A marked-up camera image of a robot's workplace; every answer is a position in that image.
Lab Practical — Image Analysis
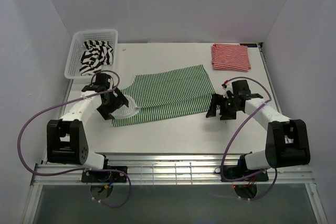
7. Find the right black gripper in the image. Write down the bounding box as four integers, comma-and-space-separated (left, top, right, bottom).
205, 93, 240, 120

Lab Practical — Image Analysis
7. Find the green striped tank top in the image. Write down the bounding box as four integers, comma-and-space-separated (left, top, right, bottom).
112, 65, 215, 127

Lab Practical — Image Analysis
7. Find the red striped tank top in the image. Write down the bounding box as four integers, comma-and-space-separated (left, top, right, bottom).
211, 44, 251, 72

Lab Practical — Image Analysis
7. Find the black white striped tank top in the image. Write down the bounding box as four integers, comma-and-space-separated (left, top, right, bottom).
79, 40, 114, 76

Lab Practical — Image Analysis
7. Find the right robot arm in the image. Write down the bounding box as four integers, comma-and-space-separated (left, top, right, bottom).
206, 77, 311, 182

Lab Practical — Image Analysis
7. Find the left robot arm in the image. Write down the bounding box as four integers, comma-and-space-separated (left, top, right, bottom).
47, 70, 129, 182

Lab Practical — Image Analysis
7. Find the white plastic basket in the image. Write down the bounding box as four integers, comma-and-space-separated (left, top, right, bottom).
64, 29, 119, 82

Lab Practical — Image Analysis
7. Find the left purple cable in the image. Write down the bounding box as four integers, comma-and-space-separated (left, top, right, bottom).
17, 70, 131, 208

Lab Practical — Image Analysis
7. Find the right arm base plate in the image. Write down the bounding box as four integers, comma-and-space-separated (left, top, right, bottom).
214, 165, 269, 182

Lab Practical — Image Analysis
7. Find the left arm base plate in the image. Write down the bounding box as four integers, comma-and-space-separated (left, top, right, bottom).
81, 165, 128, 184

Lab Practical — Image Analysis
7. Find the aluminium rail frame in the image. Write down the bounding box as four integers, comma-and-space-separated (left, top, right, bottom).
32, 42, 313, 186

